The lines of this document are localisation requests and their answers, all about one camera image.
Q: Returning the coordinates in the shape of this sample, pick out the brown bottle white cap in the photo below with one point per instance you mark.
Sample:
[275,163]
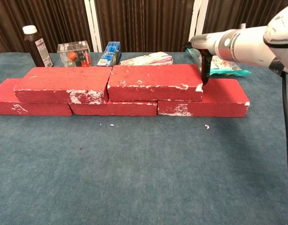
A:
[37,49]

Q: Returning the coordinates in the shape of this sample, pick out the blue toothpaste box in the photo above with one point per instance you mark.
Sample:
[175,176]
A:
[109,55]

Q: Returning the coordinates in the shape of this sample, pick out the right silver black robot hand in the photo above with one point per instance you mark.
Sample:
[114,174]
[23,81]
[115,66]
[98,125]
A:
[204,43]

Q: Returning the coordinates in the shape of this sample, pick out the teal snack packet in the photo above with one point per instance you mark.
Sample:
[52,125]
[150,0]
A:
[228,69]

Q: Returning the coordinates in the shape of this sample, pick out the red brick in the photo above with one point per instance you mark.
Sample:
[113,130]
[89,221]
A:
[3,98]
[115,109]
[64,78]
[153,75]
[223,98]

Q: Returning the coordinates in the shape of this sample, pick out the white pink carton box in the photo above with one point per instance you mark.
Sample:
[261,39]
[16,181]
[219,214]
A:
[148,59]

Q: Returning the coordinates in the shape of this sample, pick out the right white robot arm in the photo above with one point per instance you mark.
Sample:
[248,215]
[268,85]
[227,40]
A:
[256,47]

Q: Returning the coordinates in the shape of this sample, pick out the clear plastic toy box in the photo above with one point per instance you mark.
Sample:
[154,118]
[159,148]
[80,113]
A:
[74,55]

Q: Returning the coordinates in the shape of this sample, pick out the dark brown pleated curtain panel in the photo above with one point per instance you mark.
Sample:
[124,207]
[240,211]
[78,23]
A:
[40,16]
[143,23]
[239,11]

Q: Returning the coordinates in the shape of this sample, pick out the white partition frame post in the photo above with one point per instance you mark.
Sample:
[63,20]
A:
[93,25]
[197,18]

